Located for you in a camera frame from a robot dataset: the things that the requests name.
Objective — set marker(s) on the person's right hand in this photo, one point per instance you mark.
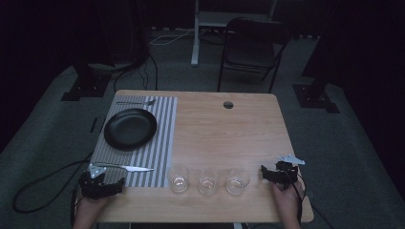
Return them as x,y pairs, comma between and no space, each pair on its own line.
286,198

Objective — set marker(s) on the silver table knife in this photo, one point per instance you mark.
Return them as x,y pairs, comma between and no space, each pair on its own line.
133,167

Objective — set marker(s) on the person's left hand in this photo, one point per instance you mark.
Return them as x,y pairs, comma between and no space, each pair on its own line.
90,206

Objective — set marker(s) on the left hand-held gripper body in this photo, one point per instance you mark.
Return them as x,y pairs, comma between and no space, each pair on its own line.
92,187

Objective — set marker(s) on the black folding chair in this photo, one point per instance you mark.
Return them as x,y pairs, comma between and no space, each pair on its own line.
251,54

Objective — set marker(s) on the clear drinking glass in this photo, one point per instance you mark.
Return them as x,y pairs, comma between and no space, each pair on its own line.
237,182
208,183
178,180

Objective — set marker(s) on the black stand with base plate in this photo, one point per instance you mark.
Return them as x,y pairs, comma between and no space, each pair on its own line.
315,95
87,82

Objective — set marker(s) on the black round plate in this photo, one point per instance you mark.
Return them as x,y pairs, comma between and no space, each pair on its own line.
130,129

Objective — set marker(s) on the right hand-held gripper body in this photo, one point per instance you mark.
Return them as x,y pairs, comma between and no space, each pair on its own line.
286,170

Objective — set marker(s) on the white metal stand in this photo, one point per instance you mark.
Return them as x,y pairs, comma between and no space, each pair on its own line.
196,38

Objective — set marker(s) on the silver fork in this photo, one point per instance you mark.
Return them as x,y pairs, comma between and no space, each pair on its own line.
140,102

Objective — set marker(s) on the grey striped placemat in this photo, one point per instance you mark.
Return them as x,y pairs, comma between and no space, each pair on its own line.
153,143

